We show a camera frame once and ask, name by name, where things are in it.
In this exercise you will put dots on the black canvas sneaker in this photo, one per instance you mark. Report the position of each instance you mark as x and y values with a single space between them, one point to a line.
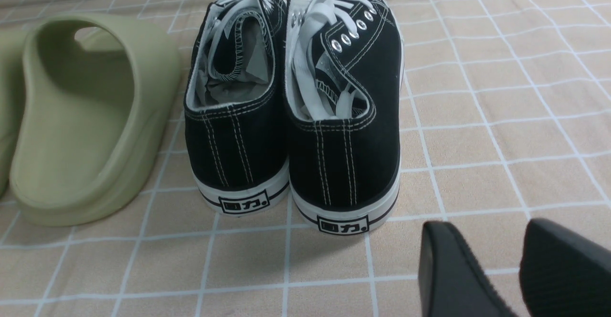
234 107
344 66

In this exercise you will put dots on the green slipper left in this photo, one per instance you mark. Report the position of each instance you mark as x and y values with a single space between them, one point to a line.
12 97

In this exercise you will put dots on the green slipper right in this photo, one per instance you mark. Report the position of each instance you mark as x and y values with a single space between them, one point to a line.
99 89

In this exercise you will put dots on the black canvas sneaker left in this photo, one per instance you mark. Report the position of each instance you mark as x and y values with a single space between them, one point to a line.
234 107

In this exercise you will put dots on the black canvas sneaker right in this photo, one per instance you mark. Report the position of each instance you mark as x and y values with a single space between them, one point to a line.
344 66

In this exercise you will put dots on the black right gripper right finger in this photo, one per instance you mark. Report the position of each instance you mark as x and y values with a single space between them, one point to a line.
563 274

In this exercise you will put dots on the green slipper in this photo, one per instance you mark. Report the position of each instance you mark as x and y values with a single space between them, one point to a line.
99 89
12 97

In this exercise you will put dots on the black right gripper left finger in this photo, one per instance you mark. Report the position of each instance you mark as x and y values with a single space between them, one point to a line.
451 281

